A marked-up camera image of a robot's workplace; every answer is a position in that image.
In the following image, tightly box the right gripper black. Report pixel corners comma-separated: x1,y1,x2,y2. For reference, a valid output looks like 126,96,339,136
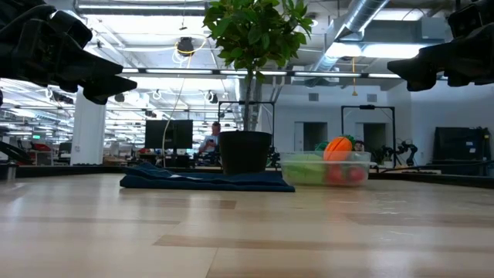
387,0,494,93

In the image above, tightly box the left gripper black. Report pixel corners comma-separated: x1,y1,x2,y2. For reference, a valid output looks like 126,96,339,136
0,0,138,106

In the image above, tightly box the large green toy pepper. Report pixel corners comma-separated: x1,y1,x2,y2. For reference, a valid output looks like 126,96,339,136
323,134,357,162

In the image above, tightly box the red toy strawberry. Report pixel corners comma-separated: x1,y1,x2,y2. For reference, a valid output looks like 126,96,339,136
326,164,347,187

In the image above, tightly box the green ridged toy vegetable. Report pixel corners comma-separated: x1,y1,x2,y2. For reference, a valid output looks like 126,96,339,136
283,153,328,186

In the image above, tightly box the white building column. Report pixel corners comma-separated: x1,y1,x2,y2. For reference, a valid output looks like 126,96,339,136
71,92,107,166

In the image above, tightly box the long light strip bar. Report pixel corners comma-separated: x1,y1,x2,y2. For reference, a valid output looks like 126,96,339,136
121,66,402,81

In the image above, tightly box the black equipment cabinet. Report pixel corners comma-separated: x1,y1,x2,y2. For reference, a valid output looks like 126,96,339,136
432,126,492,175

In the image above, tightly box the black computer monitor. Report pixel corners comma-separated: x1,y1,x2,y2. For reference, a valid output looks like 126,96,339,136
144,119,194,151

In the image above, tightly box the clear plastic container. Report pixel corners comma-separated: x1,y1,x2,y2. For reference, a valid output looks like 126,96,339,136
279,150,374,188

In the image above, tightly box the green leafy small tree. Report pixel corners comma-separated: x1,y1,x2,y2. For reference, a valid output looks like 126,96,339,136
203,0,313,132

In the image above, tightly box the black plant pot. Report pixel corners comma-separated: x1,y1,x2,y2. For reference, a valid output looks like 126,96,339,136
218,131,273,175

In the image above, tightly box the dark blue folded cloth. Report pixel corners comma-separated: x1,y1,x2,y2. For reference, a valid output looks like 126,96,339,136
120,161,296,193

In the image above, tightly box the black metal frame stand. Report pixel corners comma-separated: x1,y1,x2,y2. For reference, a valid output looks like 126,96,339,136
340,104,397,168

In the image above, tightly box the yellow hanging cord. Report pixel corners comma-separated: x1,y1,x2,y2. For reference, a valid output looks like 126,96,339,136
350,56,358,97

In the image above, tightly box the silver ventilation duct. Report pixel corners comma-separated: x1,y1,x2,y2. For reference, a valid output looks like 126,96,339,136
313,0,391,73

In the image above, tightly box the white hanging cable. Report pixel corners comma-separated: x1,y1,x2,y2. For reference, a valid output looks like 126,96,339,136
161,57,194,161

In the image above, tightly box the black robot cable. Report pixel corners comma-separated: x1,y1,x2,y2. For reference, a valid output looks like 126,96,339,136
376,160,494,174

